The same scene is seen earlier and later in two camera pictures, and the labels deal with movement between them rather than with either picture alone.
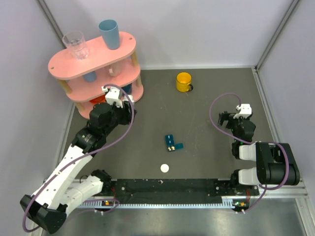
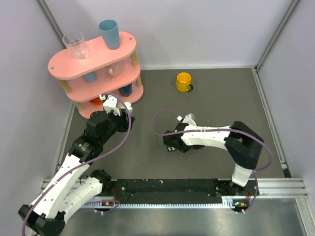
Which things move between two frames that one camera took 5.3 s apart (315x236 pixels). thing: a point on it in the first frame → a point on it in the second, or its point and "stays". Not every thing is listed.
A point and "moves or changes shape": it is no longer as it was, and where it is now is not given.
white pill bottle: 125,99 moves or changes shape
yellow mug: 183,82 stays
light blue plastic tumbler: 110,30 stays
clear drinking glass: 76,42 stays
